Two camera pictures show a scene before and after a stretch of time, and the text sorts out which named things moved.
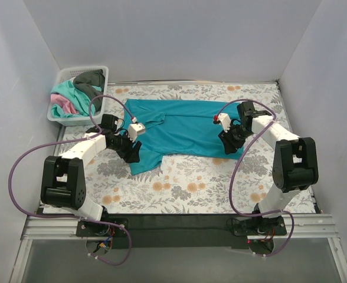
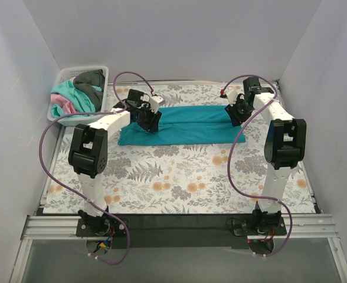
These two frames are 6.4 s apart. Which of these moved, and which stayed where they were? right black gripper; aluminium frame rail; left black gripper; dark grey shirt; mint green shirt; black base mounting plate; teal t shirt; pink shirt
Moved: teal t shirt; right black gripper; left black gripper
Stayed: dark grey shirt; aluminium frame rail; black base mounting plate; mint green shirt; pink shirt
